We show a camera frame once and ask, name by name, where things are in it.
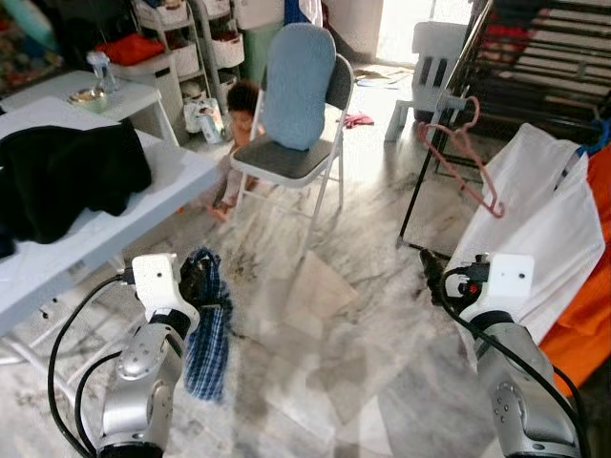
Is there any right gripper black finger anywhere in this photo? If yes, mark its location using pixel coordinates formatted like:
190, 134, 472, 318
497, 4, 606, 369
420, 248, 450, 304

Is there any blue plaid shirt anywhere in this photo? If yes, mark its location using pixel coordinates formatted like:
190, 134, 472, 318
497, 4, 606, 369
181, 246, 233, 402

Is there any pink clothes hanger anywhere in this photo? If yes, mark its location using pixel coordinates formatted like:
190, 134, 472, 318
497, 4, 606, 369
415, 95, 507, 219

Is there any black shirt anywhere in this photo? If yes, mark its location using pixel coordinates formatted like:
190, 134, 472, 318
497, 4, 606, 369
0, 119, 154, 244

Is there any blue clothes hanger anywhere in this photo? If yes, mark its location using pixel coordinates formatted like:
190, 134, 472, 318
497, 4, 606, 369
573, 119, 611, 158

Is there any white shirt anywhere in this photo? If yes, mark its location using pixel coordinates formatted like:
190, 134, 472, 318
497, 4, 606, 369
447, 122, 607, 344

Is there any light blue folding table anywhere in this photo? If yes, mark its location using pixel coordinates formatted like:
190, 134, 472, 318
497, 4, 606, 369
0, 95, 222, 373

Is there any orange shirt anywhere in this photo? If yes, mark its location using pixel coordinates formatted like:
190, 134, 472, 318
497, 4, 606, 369
539, 143, 611, 394

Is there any grey folding chair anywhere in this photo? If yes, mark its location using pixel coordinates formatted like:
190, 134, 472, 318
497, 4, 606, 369
229, 52, 354, 259

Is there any barefoot child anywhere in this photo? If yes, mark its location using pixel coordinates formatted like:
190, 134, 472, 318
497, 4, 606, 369
208, 79, 263, 222

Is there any blue cushion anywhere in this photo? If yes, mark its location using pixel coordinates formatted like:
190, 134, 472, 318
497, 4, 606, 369
263, 22, 337, 152

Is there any white kids chair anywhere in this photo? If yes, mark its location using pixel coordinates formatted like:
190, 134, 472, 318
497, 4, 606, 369
385, 21, 469, 144

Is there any black drying rack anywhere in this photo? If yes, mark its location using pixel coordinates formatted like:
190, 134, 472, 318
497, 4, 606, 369
396, 0, 611, 251

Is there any clear glass bottle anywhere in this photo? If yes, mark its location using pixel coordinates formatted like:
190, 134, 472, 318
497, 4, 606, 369
88, 50, 117, 94

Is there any green bin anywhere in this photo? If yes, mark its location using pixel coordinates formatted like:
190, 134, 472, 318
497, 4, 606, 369
239, 21, 283, 87

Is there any shelf rack with white bins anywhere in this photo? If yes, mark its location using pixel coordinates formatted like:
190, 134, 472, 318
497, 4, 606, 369
132, 0, 244, 135

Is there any red folded cloth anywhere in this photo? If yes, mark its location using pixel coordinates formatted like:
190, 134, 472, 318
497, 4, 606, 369
95, 33, 165, 68

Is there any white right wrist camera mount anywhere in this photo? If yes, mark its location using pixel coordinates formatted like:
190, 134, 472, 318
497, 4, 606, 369
460, 253, 534, 325

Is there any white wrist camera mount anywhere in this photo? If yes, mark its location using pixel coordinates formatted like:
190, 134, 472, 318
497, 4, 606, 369
131, 253, 187, 316
460, 253, 534, 325

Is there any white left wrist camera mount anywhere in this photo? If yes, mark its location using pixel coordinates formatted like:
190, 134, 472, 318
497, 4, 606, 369
131, 253, 187, 316

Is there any black left wrist camera cable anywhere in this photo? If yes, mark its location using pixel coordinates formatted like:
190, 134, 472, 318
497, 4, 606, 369
48, 270, 135, 458

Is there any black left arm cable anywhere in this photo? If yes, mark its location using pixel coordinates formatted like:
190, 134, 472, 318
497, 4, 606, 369
74, 348, 125, 454

